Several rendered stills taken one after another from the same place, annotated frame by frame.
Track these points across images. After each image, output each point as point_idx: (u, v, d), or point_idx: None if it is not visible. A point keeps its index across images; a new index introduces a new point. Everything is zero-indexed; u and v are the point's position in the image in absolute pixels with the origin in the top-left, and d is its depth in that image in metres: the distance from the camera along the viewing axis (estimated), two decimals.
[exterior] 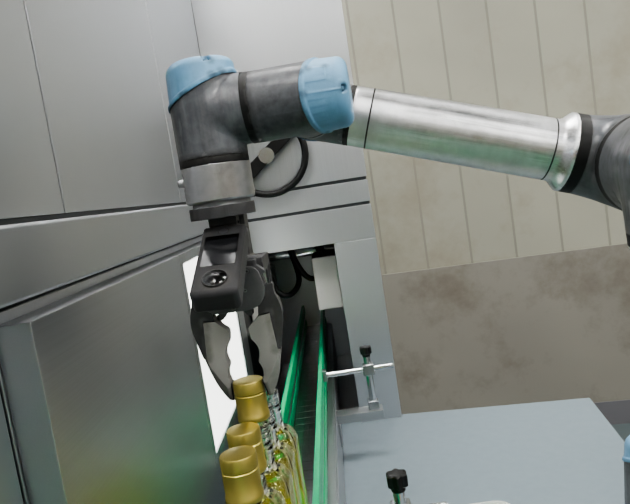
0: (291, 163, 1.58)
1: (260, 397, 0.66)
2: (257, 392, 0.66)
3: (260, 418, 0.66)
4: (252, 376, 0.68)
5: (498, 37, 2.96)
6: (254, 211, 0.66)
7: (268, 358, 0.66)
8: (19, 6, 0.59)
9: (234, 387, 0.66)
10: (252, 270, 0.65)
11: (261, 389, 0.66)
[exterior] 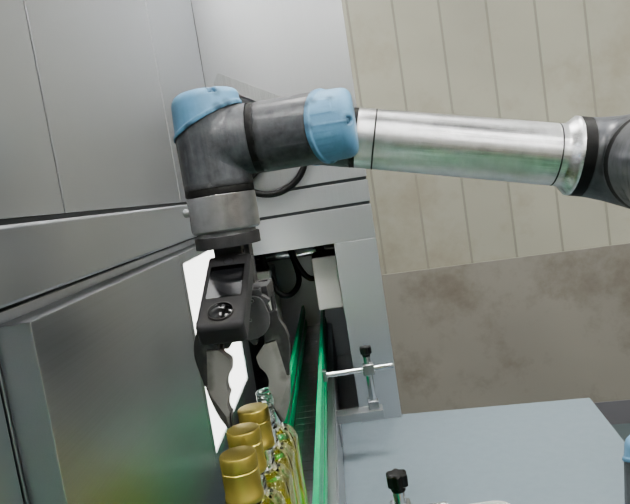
0: None
1: (265, 425, 0.66)
2: (262, 420, 0.66)
3: (265, 446, 0.66)
4: (257, 404, 0.68)
5: (498, 37, 2.96)
6: (259, 240, 0.67)
7: (278, 385, 0.66)
8: (19, 6, 0.59)
9: (239, 415, 0.66)
10: (257, 300, 0.65)
11: (266, 417, 0.66)
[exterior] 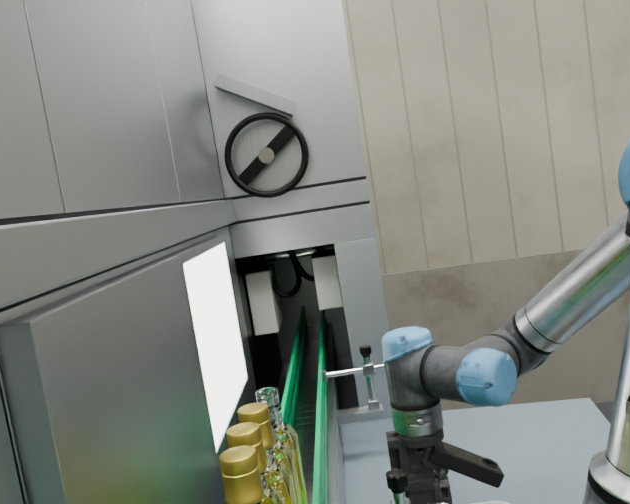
0: (291, 163, 1.58)
1: (265, 425, 0.66)
2: (262, 420, 0.66)
3: (265, 446, 0.66)
4: (257, 404, 0.68)
5: (498, 37, 2.96)
6: None
7: None
8: (19, 6, 0.59)
9: (239, 415, 0.66)
10: None
11: (266, 417, 0.66)
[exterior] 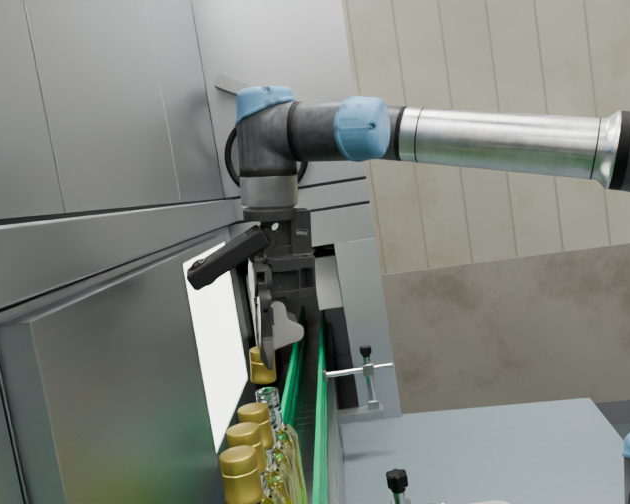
0: None
1: (265, 425, 0.66)
2: (262, 420, 0.66)
3: (265, 446, 0.66)
4: (257, 404, 0.68)
5: (498, 37, 2.96)
6: (270, 221, 0.77)
7: (259, 340, 0.81)
8: (19, 6, 0.59)
9: (239, 415, 0.66)
10: (252, 268, 0.79)
11: (266, 417, 0.66)
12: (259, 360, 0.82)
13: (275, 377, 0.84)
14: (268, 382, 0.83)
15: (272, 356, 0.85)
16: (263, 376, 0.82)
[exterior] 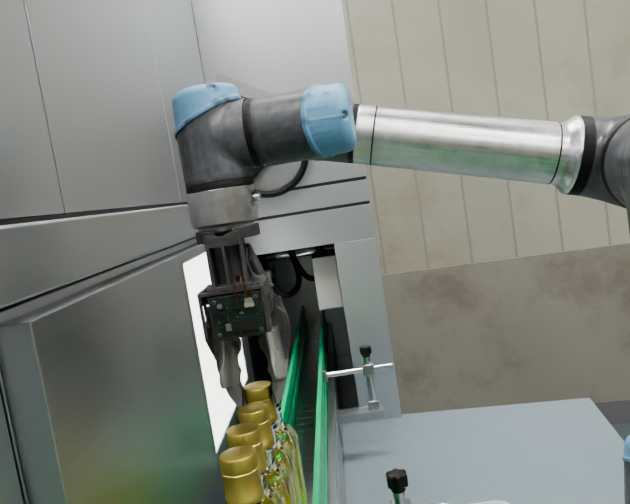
0: (291, 163, 1.58)
1: (265, 425, 0.66)
2: (262, 420, 0.66)
3: (265, 446, 0.66)
4: (257, 404, 0.68)
5: (498, 37, 2.96)
6: None
7: (232, 370, 0.73)
8: (19, 6, 0.59)
9: (239, 415, 0.66)
10: None
11: (266, 417, 0.66)
12: (246, 393, 0.73)
13: None
14: None
15: (265, 400, 0.71)
16: None
